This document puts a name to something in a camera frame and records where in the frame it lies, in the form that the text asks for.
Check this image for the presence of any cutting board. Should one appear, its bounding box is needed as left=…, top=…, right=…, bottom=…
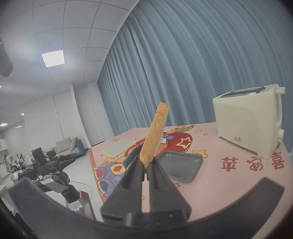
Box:
left=101, top=140, right=137, bottom=157

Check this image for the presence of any beige sofa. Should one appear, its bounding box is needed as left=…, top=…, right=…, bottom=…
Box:
left=43, top=137, right=86, bottom=159

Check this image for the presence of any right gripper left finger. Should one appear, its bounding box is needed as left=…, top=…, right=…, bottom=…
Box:
left=100, top=155, right=145, bottom=225

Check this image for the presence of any slice of bread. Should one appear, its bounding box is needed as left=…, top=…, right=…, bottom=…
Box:
left=139, top=102, right=171, bottom=170

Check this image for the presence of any dark grey tray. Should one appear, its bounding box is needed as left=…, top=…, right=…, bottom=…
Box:
left=156, top=150, right=204, bottom=184

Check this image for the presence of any knife with blue-green handle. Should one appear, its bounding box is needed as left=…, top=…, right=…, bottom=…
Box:
left=123, top=155, right=135, bottom=169

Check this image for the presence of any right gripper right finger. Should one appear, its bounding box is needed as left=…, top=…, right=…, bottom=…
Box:
left=146, top=155, right=192, bottom=226

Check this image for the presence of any cream toaster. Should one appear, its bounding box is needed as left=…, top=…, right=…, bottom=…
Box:
left=212, top=84, right=286, bottom=160

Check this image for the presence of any blue curtain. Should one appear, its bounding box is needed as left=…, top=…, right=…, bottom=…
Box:
left=97, top=0, right=293, bottom=157

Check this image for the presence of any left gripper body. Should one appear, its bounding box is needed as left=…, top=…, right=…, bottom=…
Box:
left=40, top=158, right=62, bottom=175

